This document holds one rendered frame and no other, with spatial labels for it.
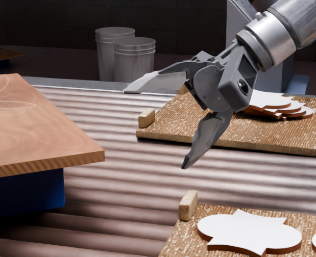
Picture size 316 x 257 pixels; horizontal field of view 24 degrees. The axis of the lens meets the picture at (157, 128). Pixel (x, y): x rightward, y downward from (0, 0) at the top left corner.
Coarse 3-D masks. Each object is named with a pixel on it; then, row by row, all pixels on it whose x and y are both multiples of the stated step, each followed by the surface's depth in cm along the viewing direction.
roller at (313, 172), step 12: (108, 156) 139; (120, 156) 139; (132, 156) 139; (144, 156) 138; (156, 156) 138; (168, 156) 138; (180, 156) 137; (228, 168) 134; (240, 168) 133; (252, 168) 133; (264, 168) 133; (276, 168) 132; (288, 168) 132; (300, 168) 132; (312, 168) 131
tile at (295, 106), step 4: (292, 100) 158; (292, 104) 155; (296, 104) 155; (300, 104) 155; (248, 108) 153; (288, 108) 152; (292, 108) 152; (296, 108) 152; (300, 108) 153; (260, 112) 152; (264, 112) 152; (268, 112) 151; (272, 112) 150; (276, 112) 151; (280, 112) 152; (284, 112) 152; (288, 112) 152; (292, 112) 152
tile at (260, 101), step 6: (252, 96) 157; (258, 96) 157; (264, 96) 157; (270, 96) 157; (276, 96) 157; (282, 96) 157; (252, 102) 153; (258, 102) 153; (264, 102) 153; (270, 102) 153; (276, 102) 153; (282, 102) 153; (288, 102) 153; (252, 108) 152; (258, 108) 150; (264, 108) 151; (270, 108) 151; (276, 108) 151; (282, 108) 152
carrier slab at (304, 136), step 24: (192, 96) 170; (288, 96) 170; (168, 120) 153; (192, 120) 153; (240, 120) 153; (264, 120) 153; (288, 120) 153; (312, 120) 153; (216, 144) 142; (240, 144) 141; (264, 144) 139; (288, 144) 139; (312, 144) 139
